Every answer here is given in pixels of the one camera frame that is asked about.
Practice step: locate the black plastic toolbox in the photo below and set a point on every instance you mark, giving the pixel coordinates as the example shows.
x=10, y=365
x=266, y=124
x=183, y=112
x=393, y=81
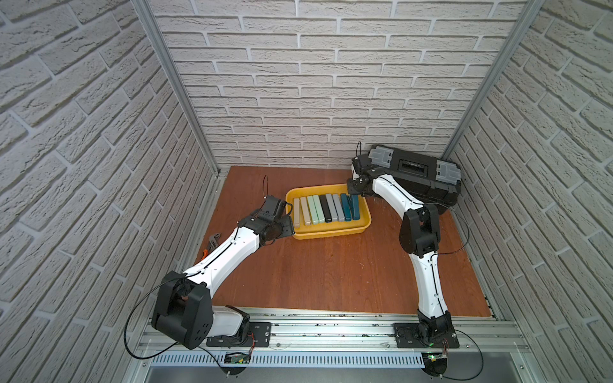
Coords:
x=425, y=177

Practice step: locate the yellow plastic tray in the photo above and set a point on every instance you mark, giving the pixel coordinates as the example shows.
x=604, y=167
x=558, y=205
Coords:
x=325, y=230

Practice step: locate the grey pruner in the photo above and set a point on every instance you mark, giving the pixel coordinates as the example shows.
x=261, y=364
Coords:
x=339, y=207
x=332, y=208

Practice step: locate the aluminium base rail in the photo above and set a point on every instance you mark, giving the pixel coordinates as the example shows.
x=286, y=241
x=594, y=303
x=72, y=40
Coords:
x=337, y=340

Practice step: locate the aluminium corner post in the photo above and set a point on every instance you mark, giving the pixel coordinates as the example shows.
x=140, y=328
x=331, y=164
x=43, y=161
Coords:
x=156, y=37
x=516, y=36

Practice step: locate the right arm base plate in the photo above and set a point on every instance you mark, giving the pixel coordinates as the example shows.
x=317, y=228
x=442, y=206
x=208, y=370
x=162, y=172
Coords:
x=417, y=335

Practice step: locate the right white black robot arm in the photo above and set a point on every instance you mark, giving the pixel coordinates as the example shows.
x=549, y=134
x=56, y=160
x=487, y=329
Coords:
x=419, y=237

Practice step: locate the right aluminium corner post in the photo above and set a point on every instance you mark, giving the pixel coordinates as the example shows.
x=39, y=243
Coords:
x=516, y=36

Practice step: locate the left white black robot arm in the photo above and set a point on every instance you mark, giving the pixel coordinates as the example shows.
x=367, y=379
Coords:
x=184, y=311

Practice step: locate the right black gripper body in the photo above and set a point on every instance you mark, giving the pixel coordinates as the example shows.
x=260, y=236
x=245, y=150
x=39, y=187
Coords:
x=357, y=187

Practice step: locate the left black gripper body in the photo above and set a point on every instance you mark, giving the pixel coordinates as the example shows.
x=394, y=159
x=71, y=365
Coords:
x=285, y=227

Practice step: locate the left aluminium corner post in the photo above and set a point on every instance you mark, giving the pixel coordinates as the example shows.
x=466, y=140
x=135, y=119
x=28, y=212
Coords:
x=156, y=37

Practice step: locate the teal pruner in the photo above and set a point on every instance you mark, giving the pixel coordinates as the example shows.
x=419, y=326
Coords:
x=346, y=206
x=355, y=210

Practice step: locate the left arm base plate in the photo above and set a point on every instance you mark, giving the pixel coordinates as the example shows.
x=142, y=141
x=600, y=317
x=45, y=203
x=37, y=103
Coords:
x=255, y=334

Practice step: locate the black folding pruner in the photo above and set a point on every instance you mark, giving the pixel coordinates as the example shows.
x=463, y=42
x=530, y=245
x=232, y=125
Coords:
x=325, y=208

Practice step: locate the orange handled pliers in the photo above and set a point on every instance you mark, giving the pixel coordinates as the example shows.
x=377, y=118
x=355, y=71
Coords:
x=209, y=246

